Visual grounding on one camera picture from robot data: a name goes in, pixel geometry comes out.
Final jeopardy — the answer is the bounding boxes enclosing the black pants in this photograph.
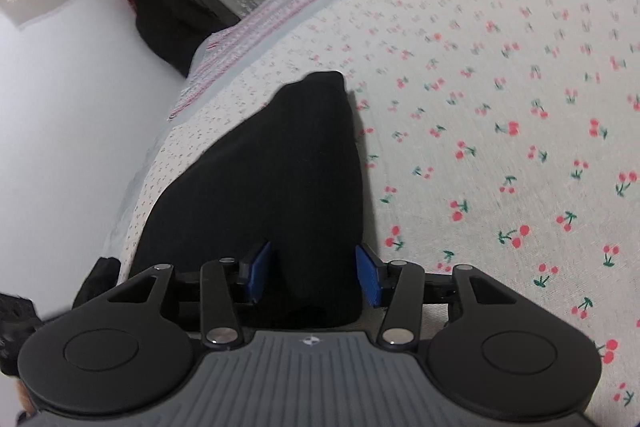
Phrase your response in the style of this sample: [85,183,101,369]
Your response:
[130,72,363,329]

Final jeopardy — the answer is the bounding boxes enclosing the cherry print bed sheet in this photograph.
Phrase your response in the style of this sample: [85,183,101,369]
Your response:
[106,0,639,426]

